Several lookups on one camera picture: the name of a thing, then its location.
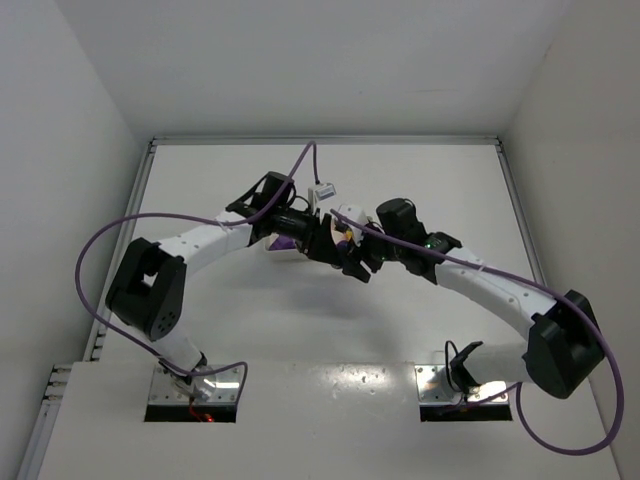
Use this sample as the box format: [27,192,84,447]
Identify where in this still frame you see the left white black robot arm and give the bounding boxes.
[106,172,342,379]

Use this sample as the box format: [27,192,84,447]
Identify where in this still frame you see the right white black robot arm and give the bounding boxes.
[337,198,604,399]

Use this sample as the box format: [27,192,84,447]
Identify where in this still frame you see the white three-compartment tray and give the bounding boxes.
[263,234,305,262]

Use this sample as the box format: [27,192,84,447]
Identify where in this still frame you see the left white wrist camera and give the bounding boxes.
[308,182,337,211]

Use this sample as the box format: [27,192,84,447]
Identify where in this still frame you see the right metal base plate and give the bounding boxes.
[415,364,509,408]

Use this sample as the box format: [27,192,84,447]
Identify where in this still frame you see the metal base plate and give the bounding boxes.
[415,364,509,408]
[148,367,242,406]

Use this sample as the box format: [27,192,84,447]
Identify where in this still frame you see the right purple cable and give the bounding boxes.
[330,209,625,455]

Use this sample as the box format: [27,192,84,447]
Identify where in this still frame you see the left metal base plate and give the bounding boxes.
[148,367,242,406]

